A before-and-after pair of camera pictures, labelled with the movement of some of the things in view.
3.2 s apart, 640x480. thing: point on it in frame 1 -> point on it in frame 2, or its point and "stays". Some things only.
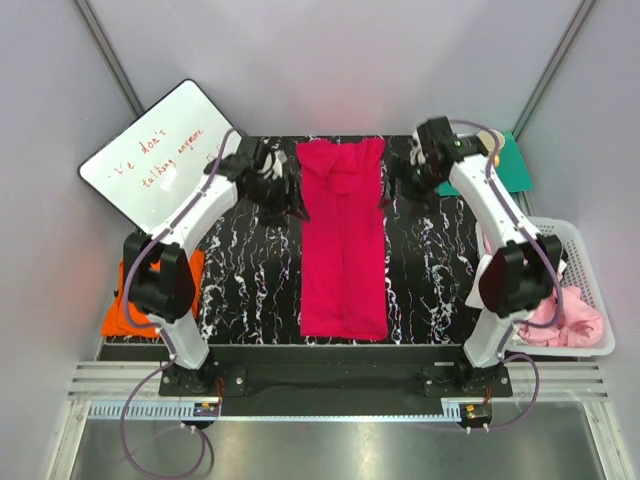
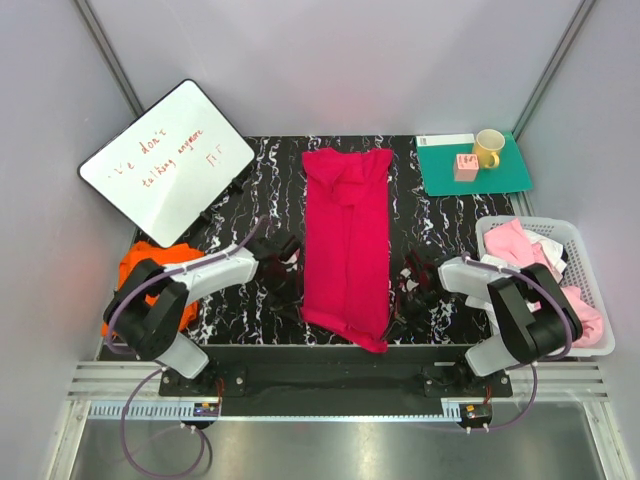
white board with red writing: [152, 166] stays
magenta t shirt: [341, 189] stays
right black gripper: [399, 171] -> [403, 318]
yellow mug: [489, 141] stays
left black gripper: [286, 204] -> [289, 303]
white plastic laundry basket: [578, 272] stays
